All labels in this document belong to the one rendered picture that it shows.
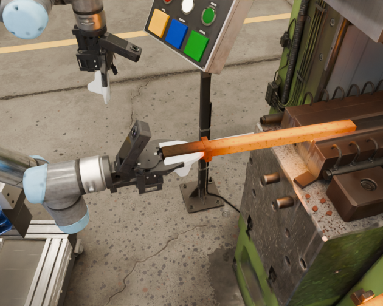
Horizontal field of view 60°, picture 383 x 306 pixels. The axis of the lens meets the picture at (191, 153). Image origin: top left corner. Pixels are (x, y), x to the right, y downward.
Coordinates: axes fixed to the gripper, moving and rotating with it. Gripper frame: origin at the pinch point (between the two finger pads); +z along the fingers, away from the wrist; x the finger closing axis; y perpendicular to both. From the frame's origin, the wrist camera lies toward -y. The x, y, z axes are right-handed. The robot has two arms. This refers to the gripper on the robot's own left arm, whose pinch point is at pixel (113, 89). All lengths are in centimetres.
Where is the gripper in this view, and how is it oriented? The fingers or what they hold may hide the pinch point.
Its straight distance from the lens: 105.4
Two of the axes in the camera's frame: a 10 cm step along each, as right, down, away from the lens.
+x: -0.1, 7.3, -6.8
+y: -10.0, -0.1, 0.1
